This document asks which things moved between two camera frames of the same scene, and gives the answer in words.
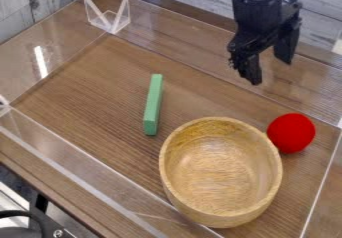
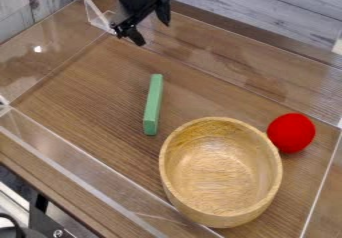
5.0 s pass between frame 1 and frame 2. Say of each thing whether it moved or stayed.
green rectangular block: stayed
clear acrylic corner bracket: stayed
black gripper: moved
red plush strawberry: stayed
